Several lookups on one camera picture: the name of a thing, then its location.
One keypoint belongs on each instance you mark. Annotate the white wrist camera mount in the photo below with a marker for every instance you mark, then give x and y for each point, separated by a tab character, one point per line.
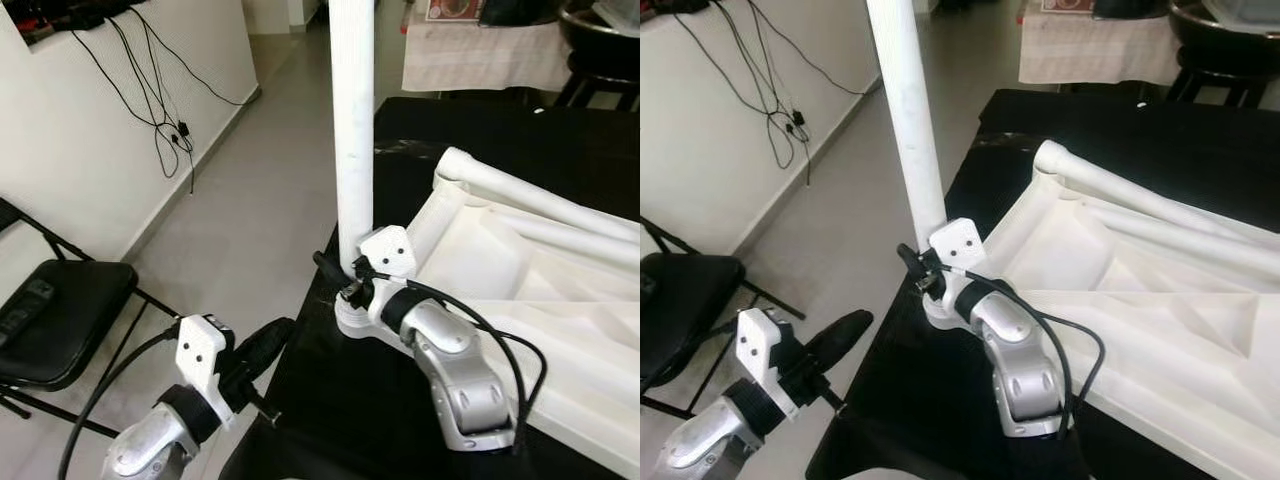
960	240
758	345
200	350
388	250

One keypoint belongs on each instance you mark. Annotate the black folding chair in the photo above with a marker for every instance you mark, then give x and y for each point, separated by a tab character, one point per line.
690	300
60	320

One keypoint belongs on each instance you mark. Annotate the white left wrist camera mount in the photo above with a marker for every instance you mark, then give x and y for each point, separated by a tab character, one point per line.
758	345
200	350

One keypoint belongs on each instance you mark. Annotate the black power strip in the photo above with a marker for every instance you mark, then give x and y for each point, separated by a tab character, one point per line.
25	305

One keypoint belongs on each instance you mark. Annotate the black device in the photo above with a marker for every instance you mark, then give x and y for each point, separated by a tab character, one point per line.
70	15

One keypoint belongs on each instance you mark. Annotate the translucent grey plastic container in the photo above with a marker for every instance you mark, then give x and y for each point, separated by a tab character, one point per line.
1245	8

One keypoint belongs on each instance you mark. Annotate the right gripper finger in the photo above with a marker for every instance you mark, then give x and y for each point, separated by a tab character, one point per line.
330	268
915	262

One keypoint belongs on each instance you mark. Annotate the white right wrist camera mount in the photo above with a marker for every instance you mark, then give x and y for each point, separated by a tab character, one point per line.
960	240
388	250

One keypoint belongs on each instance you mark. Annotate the black tablecloth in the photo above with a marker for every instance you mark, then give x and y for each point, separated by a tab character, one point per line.
330	420
900	420

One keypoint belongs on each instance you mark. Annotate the black stool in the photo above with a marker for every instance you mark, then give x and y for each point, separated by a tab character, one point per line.
1220	80
600	85

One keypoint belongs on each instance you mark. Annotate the white plastic table leg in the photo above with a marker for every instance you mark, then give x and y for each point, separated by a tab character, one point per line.
580	240
1120	190
1200	245
905	100
350	120
520	190

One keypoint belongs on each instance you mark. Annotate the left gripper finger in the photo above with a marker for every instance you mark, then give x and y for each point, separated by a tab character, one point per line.
265	345
840	335

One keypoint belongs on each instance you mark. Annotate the beige mat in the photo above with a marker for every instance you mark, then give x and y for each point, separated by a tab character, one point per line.
1100	50
480	55

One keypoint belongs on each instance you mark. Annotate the white plastic table top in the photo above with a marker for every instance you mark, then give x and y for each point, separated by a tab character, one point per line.
1150	320
560	330

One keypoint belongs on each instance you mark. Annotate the red printed box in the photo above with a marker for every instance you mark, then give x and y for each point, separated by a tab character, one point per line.
1065	5
455	10

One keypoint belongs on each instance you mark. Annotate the black bag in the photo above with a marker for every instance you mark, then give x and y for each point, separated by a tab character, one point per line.
520	12
1130	8

